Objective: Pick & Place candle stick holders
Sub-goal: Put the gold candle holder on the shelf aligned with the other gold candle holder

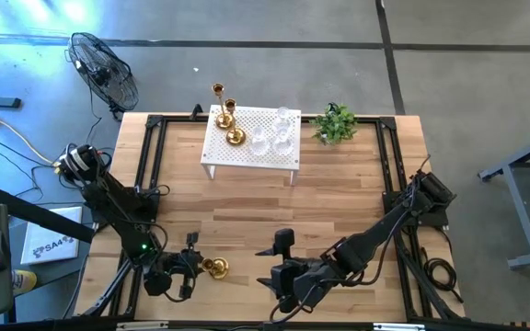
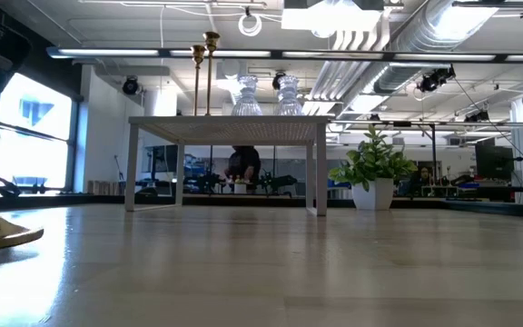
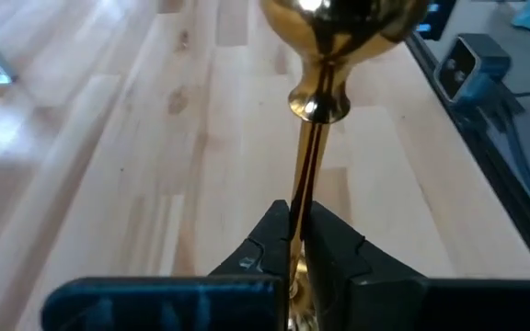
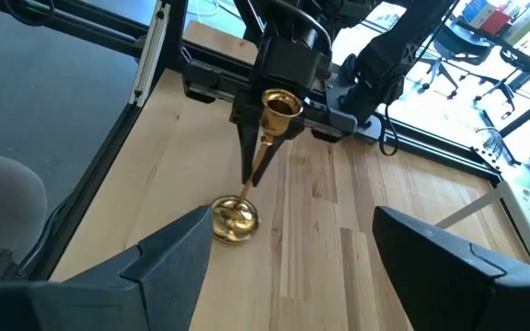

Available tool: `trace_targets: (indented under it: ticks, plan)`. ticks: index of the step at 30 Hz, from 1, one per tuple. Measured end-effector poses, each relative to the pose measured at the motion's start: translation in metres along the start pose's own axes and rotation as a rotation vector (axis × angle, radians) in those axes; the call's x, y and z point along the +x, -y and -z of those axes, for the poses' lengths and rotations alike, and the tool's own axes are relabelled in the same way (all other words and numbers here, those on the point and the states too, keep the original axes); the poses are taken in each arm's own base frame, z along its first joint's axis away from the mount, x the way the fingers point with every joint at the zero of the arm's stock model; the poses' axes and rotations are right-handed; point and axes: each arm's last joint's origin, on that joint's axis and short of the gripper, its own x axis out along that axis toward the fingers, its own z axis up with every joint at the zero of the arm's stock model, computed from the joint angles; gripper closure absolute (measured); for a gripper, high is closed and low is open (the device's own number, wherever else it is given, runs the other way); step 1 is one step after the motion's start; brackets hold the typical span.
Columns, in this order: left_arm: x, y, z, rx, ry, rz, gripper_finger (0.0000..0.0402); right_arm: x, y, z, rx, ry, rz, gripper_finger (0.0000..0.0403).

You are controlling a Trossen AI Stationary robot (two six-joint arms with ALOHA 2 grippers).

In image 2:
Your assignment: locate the black aluminium table frame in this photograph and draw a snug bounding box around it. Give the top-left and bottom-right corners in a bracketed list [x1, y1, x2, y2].
[0, 193, 523, 221]

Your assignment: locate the white ceiling light panel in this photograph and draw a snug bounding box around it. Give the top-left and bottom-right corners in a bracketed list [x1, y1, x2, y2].
[281, 0, 383, 33]

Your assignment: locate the black bar with light strips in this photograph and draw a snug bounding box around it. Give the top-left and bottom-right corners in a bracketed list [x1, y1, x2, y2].
[45, 45, 523, 64]

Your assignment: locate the person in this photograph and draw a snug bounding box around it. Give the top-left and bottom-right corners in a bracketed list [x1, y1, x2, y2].
[223, 144, 262, 192]
[409, 165, 435, 196]

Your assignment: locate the black overhead camera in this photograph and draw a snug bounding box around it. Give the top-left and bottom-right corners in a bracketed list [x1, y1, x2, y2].
[416, 64, 457, 94]

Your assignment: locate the silver ventilation duct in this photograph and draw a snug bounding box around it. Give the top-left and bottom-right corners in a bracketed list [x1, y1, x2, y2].
[370, 0, 503, 94]

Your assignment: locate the black monitor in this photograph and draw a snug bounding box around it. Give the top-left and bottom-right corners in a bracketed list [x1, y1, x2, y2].
[474, 144, 516, 182]

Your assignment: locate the green plant in white pot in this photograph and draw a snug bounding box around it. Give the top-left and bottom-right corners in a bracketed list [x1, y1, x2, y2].
[328, 124, 419, 212]

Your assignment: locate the clear ribbed glass candle holder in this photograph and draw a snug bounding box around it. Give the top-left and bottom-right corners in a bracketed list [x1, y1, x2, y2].
[273, 74, 303, 117]
[230, 74, 263, 117]

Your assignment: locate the white perforated metal shelf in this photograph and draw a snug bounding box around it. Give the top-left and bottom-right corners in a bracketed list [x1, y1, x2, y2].
[123, 114, 335, 217]

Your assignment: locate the white cable coil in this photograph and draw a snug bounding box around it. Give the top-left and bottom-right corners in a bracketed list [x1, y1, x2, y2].
[237, 12, 263, 38]

